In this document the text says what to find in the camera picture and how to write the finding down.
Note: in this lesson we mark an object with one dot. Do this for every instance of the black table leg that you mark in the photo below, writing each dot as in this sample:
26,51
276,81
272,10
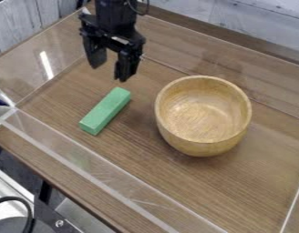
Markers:
45,192

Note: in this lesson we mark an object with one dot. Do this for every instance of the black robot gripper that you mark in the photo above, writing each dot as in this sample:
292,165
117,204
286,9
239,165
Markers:
109,30

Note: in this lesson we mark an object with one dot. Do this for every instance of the clear acrylic tray wall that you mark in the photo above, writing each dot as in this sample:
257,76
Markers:
124,175

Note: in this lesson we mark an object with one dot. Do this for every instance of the light wooden bowl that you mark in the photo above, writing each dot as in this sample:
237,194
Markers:
203,114

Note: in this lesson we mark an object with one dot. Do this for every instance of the green rectangular block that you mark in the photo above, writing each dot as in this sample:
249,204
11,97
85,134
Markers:
101,114

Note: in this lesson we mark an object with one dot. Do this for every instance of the grey metal base plate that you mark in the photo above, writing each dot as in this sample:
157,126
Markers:
80,218

